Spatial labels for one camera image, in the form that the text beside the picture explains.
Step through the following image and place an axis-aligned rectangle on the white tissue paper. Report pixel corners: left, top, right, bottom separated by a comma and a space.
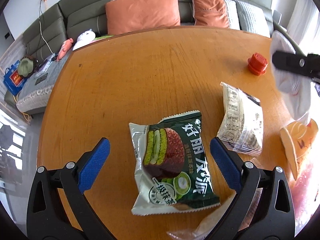
270, 30, 311, 125

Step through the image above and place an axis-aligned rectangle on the red plastic cap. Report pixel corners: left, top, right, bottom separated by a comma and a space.
248, 53, 268, 76

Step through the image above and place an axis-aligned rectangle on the white snack packet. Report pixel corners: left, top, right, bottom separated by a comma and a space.
217, 82, 264, 156

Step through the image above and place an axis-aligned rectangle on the green matcha pie snack packet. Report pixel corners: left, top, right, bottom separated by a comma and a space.
129, 110, 220, 216

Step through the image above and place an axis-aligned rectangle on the clear plastic wrapper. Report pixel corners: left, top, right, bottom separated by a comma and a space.
167, 188, 263, 239

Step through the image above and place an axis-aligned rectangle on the orange paper cup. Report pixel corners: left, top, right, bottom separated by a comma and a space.
280, 119, 318, 180

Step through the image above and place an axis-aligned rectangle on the grey checked cushion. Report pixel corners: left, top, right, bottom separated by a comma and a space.
224, 0, 270, 38

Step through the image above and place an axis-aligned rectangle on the black remote on sofa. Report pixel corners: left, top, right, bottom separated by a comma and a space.
35, 73, 48, 85

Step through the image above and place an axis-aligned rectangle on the blue shopping bag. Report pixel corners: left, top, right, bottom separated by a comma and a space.
3, 60, 27, 96

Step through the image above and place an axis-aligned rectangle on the green hat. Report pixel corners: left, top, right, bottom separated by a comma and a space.
17, 56, 38, 78

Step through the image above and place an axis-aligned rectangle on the pink plush toy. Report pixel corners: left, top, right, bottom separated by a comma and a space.
56, 38, 74, 62

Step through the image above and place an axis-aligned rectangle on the large orange cushion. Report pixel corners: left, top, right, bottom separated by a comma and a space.
105, 0, 181, 35

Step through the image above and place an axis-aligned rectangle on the white plush toy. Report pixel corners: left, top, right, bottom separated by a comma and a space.
76, 29, 96, 42

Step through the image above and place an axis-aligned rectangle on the green leather sofa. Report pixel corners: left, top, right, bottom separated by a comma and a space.
3, 0, 282, 107

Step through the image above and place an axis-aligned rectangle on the yellow cable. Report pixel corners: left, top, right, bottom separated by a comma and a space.
12, 94, 33, 123

